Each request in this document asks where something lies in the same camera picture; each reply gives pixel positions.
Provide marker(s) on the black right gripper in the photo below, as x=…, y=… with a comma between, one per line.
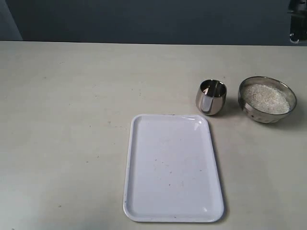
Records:
x=298, y=24

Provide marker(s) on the small steel cup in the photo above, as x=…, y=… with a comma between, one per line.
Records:
x=211, y=97

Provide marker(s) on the wide steel bowl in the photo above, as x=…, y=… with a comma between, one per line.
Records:
x=257, y=115

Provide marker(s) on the white rectangular plastic tray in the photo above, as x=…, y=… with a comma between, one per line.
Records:
x=171, y=172

